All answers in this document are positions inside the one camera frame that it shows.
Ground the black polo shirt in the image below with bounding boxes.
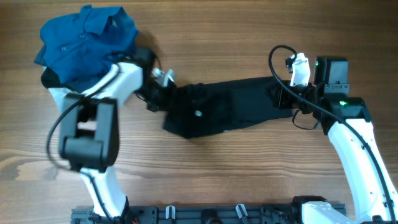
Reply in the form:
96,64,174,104
163,77,292,139

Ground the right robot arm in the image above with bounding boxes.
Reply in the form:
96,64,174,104
269,53,397,223

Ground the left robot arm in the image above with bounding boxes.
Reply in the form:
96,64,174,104
54,47,175,223

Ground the grey folded shirt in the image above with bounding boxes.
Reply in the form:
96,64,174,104
48,88,76,112

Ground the blue polo shirt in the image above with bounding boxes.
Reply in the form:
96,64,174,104
34,5,139,84

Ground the navy folded shirt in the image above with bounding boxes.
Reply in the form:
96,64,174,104
40,67,93,93

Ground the right black cable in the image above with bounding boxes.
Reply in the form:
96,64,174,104
268,44,397,223

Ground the black cable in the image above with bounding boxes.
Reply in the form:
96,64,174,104
45,54,162,224
268,44,397,223

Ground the left black cable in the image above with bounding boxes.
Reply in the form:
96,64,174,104
45,54,162,224

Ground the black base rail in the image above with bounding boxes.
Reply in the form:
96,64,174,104
70,203,348,224

